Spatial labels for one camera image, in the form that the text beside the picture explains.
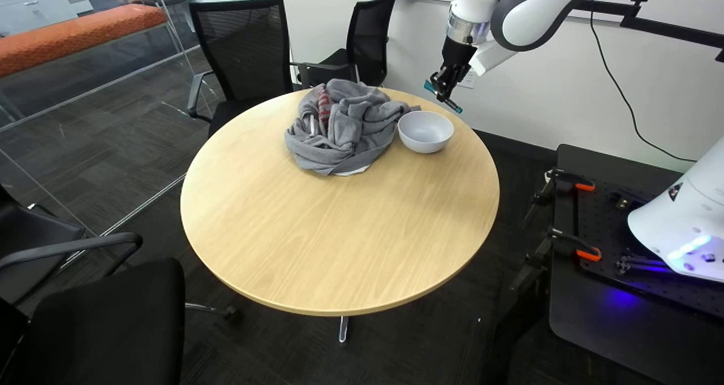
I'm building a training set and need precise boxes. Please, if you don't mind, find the white cabinet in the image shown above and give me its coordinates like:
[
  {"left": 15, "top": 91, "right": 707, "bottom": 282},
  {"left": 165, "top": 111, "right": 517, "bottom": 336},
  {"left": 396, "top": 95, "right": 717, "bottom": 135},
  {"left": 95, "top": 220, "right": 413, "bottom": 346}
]
[{"left": 0, "top": 0, "right": 94, "bottom": 37}]

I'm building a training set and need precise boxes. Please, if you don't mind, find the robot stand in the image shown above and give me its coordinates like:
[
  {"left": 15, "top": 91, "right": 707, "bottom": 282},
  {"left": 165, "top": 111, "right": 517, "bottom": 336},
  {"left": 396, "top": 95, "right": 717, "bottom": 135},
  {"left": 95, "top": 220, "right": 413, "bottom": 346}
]
[{"left": 493, "top": 144, "right": 724, "bottom": 385}]

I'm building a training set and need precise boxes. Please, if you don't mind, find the green marker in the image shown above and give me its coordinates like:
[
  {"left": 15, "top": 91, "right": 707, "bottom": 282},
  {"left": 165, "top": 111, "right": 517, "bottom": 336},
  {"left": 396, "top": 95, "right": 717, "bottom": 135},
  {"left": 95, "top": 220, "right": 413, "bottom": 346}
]
[{"left": 424, "top": 80, "right": 464, "bottom": 115}]

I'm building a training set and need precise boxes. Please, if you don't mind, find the black mesh office chair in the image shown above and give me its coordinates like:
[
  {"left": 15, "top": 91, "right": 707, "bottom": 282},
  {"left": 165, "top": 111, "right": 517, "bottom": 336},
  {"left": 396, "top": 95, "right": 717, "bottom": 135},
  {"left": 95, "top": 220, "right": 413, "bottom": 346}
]
[
  {"left": 296, "top": 0, "right": 403, "bottom": 89},
  {"left": 186, "top": 0, "right": 352, "bottom": 139}
]

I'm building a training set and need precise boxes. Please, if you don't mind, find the grey crumpled cloth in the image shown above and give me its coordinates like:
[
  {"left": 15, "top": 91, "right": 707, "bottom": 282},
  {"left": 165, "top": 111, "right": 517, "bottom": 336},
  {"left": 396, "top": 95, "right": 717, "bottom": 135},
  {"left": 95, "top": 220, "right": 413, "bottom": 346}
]
[{"left": 284, "top": 79, "right": 423, "bottom": 176}]

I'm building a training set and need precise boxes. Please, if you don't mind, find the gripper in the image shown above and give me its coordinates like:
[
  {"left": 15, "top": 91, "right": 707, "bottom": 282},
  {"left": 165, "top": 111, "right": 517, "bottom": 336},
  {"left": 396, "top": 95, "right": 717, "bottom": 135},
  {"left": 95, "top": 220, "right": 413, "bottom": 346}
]
[{"left": 430, "top": 36, "right": 479, "bottom": 101}]

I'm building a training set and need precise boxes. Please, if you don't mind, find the grey bowl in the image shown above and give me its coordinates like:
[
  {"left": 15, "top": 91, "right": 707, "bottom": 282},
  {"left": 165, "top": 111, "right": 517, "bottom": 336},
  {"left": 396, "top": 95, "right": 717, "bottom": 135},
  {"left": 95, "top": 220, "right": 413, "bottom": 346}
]
[{"left": 398, "top": 110, "right": 455, "bottom": 154}]

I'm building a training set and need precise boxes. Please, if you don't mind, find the black cable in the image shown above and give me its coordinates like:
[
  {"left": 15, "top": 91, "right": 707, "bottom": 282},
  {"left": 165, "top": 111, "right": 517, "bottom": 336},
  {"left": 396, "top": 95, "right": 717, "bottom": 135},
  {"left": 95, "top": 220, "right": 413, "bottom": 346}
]
[{"left": 589, "top": 0, "right": 697, "bottom": 163}]

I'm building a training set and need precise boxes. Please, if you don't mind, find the black clamp with orange tip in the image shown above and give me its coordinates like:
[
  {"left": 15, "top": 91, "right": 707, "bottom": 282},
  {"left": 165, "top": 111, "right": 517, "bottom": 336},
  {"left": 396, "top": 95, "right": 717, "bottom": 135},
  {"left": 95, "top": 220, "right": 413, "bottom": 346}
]
[
  {"left": 522, "top": 168, "right": 597, "bottom": 228},
  {"left": 508, "top": 228, "right": 603, "bottom": 291}
]

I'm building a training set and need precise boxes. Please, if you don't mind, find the orange bench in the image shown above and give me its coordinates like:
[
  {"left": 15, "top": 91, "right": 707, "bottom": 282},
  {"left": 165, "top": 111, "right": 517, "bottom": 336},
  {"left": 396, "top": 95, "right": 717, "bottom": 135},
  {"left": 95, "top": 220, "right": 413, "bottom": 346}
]
[{"left": 0, "top": 3, "right": 169, "bottom": 79}]

